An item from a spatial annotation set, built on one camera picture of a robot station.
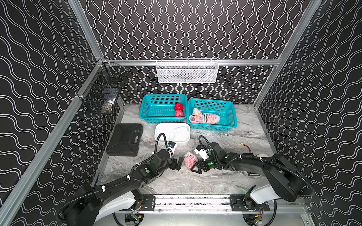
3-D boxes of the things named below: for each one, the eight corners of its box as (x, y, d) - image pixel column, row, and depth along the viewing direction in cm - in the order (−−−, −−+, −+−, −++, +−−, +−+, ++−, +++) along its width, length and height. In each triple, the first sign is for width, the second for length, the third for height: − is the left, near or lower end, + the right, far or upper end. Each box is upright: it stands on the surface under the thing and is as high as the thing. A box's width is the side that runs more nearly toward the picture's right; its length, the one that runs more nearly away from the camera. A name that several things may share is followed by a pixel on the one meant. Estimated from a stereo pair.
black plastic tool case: (110, 156, 93) (106, 151, 88) (119, 129, 107) (116, 123, 102) (137, 156, 93) (135, 151, 88) (143, 129, 108) (141, 123, 102)
